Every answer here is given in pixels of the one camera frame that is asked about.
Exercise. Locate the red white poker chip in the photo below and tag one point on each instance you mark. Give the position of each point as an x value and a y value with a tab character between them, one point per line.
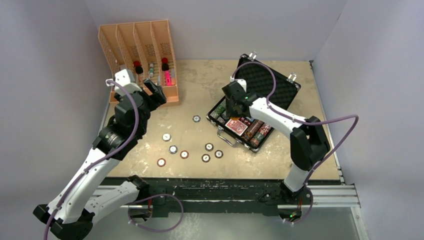
184	154
161	162

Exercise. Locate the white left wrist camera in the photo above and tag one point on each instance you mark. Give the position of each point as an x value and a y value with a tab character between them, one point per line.
126	79

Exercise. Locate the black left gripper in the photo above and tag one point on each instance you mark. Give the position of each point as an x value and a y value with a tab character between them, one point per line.
156	97

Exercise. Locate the black aluminium poker case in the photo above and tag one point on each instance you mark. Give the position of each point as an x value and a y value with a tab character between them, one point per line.
261	82

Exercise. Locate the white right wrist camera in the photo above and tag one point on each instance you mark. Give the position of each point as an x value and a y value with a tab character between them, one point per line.
241	82

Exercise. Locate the red black marker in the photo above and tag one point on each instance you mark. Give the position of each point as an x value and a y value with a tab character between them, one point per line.
138	67
165	64

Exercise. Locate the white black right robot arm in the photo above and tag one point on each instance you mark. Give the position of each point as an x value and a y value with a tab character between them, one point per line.
308	141

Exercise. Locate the blue white poker chip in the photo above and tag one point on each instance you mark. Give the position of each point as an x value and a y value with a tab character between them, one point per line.
196	118
173	149

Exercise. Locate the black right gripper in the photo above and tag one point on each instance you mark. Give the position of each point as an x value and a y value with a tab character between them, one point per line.
230	113

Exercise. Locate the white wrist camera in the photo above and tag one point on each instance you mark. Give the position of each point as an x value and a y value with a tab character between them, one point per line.
126	79
241	82

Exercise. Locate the red playing card deck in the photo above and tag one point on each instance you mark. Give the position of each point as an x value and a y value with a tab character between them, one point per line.
238	126

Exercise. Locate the pink highlighter marker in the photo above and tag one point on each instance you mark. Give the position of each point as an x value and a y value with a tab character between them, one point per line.
168	78

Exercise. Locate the peach plastic desk organizer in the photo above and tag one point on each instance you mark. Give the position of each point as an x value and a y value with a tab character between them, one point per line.
147	42

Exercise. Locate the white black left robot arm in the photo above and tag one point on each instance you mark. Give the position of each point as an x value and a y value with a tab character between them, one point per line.
73	213

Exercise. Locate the black metal base rail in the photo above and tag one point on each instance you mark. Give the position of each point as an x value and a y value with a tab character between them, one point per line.
223	196

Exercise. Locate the grey white poker chip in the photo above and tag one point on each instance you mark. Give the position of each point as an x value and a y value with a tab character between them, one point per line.
166	137

